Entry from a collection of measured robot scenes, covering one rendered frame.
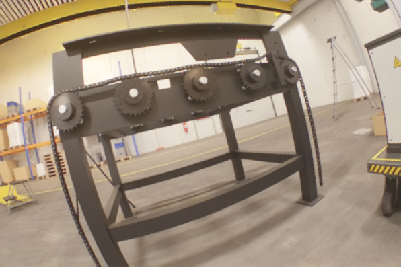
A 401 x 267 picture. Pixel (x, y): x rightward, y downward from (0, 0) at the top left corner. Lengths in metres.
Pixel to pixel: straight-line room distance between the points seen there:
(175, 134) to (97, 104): 9.28
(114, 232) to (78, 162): 0.33
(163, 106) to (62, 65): 0.51
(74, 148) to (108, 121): 0.19
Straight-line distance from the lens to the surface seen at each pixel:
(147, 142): 9.85
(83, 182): 0.83
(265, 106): 12.73
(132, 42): 0.96
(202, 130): 10.39
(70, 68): 0.92
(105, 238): 0.90
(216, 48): 1.02
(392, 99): 0.98
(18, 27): 9.32
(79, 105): 0.81
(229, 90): 0.95
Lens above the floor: 0.67
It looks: 3 degrees up
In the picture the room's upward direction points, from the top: 14 degrees counter-clockwise
